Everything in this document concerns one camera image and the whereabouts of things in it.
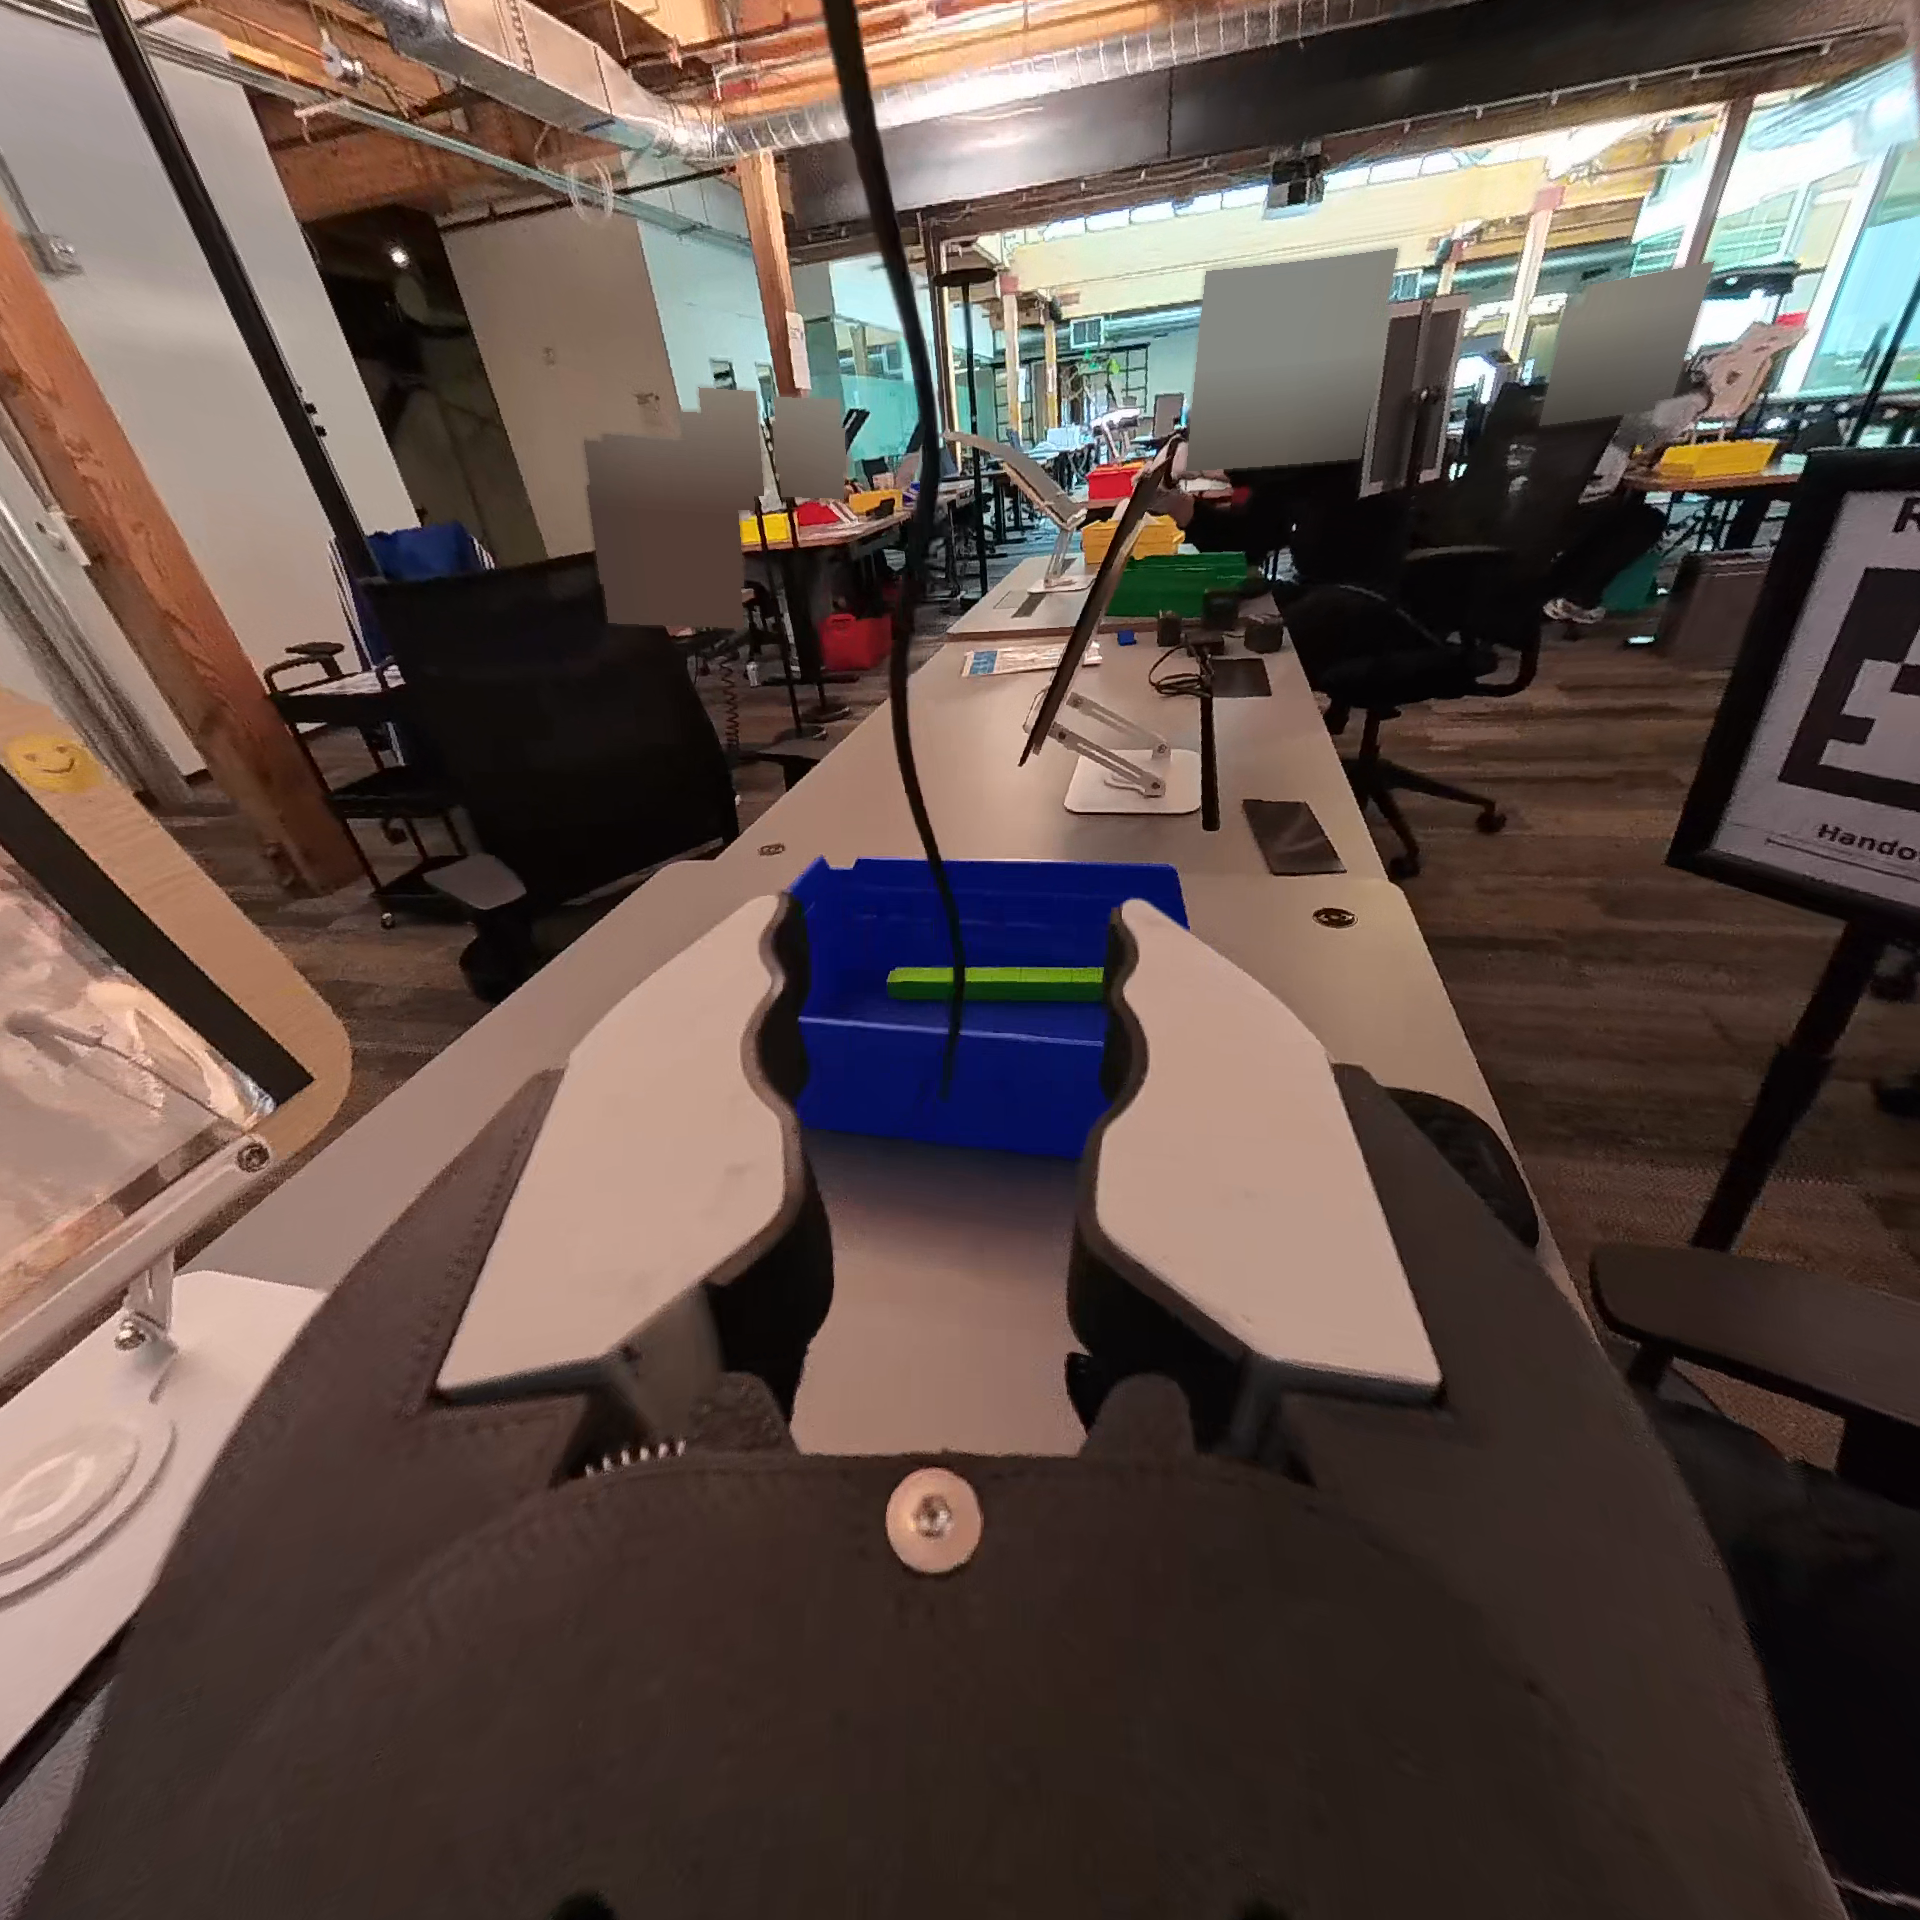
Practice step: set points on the tilted board with stand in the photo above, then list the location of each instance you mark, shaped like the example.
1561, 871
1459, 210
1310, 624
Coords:
1131, 786

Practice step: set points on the black desk plate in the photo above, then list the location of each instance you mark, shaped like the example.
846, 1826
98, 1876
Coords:
1291, 838
1242, 678

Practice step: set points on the black upright rod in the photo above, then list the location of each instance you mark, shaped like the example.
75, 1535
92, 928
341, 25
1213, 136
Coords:
1210, 751

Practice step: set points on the ceiling projector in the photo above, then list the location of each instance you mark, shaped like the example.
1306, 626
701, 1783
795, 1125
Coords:
1299, 182

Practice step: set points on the large silver duct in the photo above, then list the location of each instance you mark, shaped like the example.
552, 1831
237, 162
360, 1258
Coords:
523, 60

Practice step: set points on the grey waste bin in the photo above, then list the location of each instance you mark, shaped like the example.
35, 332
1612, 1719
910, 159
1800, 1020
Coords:
1710, 608

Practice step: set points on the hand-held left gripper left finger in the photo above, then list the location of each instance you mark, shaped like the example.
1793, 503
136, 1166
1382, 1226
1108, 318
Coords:
629, 1185

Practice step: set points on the red storage bin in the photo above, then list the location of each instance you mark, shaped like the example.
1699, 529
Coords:
854, 646

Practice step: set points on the green tray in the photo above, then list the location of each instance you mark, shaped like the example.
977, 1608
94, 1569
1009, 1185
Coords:
1185, 589

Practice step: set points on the long spiral ceiling duct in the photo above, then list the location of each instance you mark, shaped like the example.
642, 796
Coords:
961, 98

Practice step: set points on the black mesh chair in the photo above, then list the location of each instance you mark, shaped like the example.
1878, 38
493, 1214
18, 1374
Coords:
556, 720

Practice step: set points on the blue fabric cart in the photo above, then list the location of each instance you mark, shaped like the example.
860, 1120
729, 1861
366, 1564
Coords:
427, 552

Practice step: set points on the black utility cart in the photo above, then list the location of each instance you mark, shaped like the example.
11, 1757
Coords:
345, 682

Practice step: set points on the long green block bar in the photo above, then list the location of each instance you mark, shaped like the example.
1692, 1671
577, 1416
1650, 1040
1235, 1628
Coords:
1019, 984

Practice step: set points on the black rolling sign stand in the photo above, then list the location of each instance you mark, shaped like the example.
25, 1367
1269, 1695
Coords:
1800, 809

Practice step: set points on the blue and white packet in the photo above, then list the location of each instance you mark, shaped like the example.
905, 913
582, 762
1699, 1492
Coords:
1035, 661

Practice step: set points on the document display board with stand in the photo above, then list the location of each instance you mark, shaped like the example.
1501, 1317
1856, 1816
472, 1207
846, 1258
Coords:
149, 1501

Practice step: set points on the curved grey desk stand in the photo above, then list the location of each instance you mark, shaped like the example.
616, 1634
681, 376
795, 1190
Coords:
1035, 481

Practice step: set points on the black swivel office chair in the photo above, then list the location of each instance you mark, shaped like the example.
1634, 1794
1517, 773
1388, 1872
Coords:
1380, 646

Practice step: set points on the blue plastic bin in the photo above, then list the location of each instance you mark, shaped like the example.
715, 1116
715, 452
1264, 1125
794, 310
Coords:
868, 1080

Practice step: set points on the wooden support post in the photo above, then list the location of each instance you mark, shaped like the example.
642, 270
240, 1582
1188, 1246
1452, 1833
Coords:
136, 599

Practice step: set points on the black chair armrest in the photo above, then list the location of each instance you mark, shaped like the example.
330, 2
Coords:
1755, 1319

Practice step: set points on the yellow bin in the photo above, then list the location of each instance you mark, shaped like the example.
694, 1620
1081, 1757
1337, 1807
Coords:
1124, 543

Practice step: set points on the yellow tray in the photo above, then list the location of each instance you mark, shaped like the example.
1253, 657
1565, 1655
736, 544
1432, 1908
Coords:
1717, 460

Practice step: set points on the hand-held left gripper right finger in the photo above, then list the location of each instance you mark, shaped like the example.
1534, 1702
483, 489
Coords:
1259, 1200

